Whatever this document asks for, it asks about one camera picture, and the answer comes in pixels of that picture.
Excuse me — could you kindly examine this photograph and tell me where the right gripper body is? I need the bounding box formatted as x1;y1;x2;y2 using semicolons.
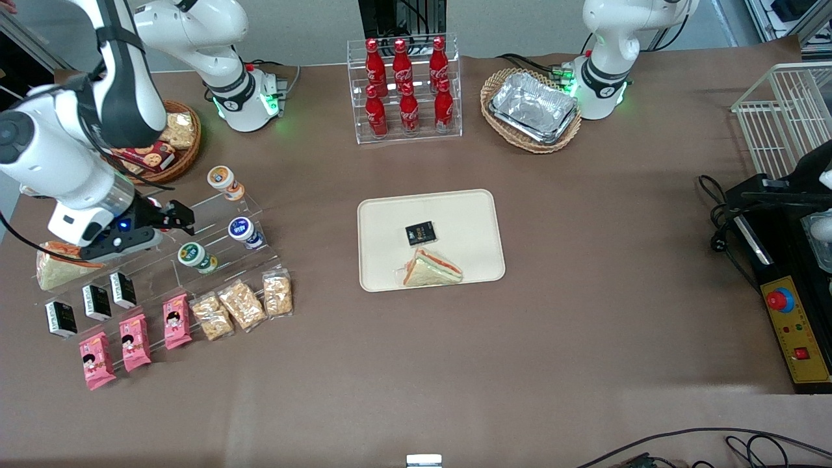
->
49;198;162;248

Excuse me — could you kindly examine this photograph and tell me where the red gum bottle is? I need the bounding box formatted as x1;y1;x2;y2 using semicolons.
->
147;196;173;233

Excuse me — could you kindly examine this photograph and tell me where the green gum bottle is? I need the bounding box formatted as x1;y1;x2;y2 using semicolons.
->
177;242;218;274

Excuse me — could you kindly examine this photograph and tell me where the orange gum bottle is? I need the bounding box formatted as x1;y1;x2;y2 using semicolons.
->
207;165;246;201

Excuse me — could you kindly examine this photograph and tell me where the blue gum bottle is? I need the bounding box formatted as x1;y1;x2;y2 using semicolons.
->
227;216;265;250

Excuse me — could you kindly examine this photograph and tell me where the cream plastic tray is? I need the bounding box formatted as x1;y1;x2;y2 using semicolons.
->
357;188;506;293

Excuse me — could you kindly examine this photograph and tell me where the aluminium foil tray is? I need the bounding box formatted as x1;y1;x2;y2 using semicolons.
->
491;71;578;140
489;104;579;145

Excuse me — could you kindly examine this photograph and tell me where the clear acrylic stepped stand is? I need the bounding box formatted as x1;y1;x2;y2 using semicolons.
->
29;188;290;345

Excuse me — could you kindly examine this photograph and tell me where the wicker basket with snacks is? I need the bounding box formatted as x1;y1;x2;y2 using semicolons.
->
107;99;202;186

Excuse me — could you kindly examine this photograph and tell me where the wrapped triangle sandwich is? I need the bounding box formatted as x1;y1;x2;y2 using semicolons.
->
36;240;105;291
393;247;463;288

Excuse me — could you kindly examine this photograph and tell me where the red cookie box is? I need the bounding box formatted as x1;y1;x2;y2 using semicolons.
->
114;142;176;173

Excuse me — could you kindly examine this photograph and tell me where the small black box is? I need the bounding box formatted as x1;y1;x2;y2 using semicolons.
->
109;271;138;309
404;221;437;248
82;284;112;322
45;300;78;340

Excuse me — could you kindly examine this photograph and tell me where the clear cracker packet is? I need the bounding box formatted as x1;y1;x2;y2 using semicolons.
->
159;112;197;150

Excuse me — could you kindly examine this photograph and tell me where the pink snack packet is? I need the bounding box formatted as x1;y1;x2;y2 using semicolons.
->
79;331;118;391
162;293;193;350
119;314;152;372

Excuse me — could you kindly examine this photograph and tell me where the clear nut snack packet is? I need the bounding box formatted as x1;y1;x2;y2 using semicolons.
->
216;279;267;332
190;292;235;342
262;270;293;318

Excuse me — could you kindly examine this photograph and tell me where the aluminium profile beam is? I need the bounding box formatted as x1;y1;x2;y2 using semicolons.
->
0;10;66;72

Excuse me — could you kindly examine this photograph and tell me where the red cola bottle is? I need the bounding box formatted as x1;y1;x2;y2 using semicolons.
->
364;38;388;98
398;81;421;136
434;78;455;134
392;38;415;98
365;84;389;140
429;36;450;92

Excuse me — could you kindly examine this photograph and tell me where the clear acrylic bottle rack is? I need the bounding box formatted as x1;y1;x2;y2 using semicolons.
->
346;34;463;145

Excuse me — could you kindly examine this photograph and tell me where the wicker basket with foil trays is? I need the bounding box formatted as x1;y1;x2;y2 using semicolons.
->
480;67;582;155

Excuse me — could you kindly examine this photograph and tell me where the brown table cover sheet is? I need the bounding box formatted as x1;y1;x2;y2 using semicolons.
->
0;36;832;468

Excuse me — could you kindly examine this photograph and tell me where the red emergency stop button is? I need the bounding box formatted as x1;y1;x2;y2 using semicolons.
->
765;287;796;315

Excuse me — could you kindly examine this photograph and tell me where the black sealing machine yellow panel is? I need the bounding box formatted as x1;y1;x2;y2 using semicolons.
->
725;172;832;395

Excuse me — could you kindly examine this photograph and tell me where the silver container in machine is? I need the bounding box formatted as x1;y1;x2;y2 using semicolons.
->
803;214;832;274

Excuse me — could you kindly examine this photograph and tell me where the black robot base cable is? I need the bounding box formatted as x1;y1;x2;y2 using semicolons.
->
244;60;303;98
497;52;586;82

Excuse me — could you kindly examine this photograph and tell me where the black metal frame post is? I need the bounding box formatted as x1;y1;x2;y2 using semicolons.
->
357;0;447;40

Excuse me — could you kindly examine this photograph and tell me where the black power cable with plug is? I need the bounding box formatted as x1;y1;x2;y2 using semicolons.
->
697;174;761;290

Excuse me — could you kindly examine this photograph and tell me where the silver machine handle bar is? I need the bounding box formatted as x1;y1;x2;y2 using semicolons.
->
733;218;773;266

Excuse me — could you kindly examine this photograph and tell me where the long black cable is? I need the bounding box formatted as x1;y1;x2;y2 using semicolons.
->
575;427;832;468

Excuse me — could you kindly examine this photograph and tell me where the white wire basket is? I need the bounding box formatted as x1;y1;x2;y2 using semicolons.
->
731;62;832;181

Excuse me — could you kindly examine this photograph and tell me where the looped black cable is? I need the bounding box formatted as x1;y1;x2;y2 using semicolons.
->
725;434;832;468

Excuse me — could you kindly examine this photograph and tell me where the aluminium frame rack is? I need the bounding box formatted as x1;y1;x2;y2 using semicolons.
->
747;0;832;46

